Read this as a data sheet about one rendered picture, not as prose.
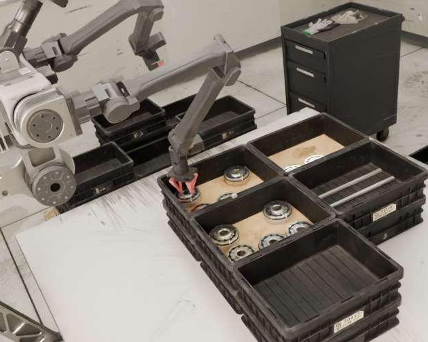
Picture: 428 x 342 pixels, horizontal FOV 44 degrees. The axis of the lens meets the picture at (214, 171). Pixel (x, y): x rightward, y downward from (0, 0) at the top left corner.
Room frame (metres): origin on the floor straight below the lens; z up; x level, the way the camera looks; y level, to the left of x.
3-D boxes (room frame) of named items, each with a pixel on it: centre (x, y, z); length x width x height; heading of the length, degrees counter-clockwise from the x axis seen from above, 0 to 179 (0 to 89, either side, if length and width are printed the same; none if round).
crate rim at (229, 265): (1.38, -0.13, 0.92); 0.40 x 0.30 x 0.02; 112
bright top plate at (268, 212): (1.50, -0.20, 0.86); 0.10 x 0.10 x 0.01
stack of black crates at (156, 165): (2.67, 0.30, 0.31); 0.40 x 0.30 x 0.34; 116
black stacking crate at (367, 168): (1.54, -0.50, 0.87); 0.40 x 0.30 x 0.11; 112
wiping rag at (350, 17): (3.32, -1.02, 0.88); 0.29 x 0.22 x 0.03; 116
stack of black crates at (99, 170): (2.49, 0.66, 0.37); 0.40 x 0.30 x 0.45; 116
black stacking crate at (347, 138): (1.81, -0.38, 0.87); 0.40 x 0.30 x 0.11; 112
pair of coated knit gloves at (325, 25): (3.25, -0.80, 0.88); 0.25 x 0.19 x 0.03; 116
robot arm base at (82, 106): (1.32, 0.32, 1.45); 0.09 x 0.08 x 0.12; 26
